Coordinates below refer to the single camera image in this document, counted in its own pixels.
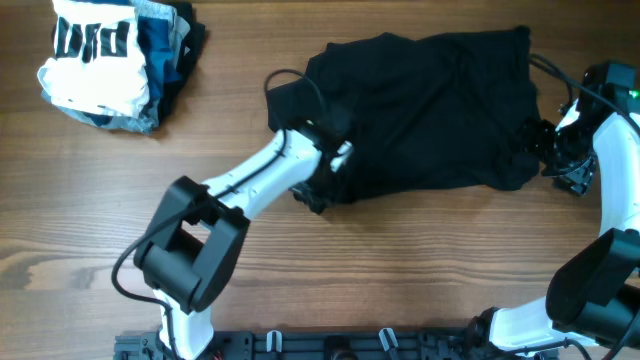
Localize black folded garment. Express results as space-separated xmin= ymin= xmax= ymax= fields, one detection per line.
xmin=158 ymin=2 xmax=206 ymax=123

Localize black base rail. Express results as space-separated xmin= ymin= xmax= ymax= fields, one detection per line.
xmin=113 ymin=327 xmax=491 ymax=360

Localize black polo shirt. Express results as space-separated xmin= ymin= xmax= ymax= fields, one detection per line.
xmin=267 ymin=26 xmax=539 ymax=208

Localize light grey-blue folded garment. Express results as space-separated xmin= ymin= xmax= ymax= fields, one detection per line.
xmin=37 ymin=0 xmax=192 ymax=134

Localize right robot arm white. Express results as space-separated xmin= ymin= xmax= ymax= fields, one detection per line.
xmin=461 ymin=54 xmax=639 ymax=359

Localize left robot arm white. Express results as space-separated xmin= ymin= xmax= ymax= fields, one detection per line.
xmin=133 ymin=121 xmax=353 ymax=359

